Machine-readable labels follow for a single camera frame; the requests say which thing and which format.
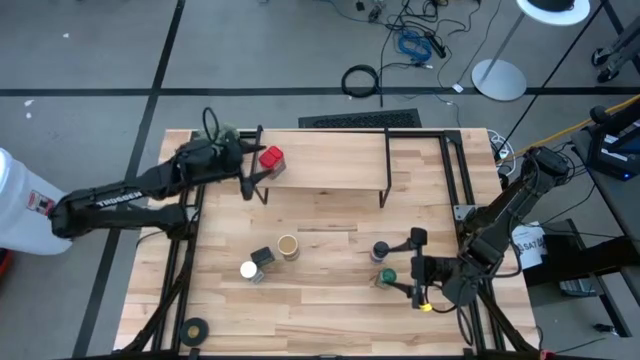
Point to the floor lamp with grey base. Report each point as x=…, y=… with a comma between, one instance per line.
x=499, y=80

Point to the black square spice tin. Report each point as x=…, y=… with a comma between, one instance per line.
x=262, y=256

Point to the white power adapter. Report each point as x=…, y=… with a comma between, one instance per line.
x=457, y=87

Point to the black lid purple label bottle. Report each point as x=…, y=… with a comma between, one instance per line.
x=380, y=250

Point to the black metal table frame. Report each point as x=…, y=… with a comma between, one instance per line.
x=452, y=139

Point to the black device with blue light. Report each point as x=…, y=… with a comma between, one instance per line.
x=615, y=150

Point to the artificial green plant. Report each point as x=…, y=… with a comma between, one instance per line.
x=229, y=131

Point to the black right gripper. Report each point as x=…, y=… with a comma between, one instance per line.
x=442, y=277

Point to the tan lid brown jar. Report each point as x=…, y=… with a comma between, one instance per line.
x=288, y=246

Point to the red lid paprika tin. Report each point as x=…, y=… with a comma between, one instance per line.
x=271, y=159

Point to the green lid spice jar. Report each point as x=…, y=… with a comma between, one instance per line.
x=386, y=276

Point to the black keyboard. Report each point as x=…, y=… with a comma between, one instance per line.
x=360, y=120

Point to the white lid seasoning jar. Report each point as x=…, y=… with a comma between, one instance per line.
x=248, y=270

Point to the grey side table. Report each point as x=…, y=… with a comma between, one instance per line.
x=625, y=210

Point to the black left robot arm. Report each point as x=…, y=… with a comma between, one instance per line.
x=117, y=200

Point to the black power strip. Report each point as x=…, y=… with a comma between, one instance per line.
x=436, y=46

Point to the wooden shelf with black legs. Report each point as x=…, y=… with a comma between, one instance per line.
x=330, y=165

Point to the black tape roll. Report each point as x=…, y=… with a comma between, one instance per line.
x=185, y=332

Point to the black wheeled stand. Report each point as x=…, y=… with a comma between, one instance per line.
x=622, y=47

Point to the white outlet strip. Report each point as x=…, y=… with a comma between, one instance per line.
x=502, y=152

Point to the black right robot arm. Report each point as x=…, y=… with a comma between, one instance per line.
x=510, y=210

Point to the white plastic bin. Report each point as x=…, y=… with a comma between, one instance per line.
x=25, y=190

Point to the white labelled bucket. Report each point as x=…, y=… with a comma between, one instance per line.
x=532, y=247

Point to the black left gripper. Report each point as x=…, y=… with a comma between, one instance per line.
x=225, y=157

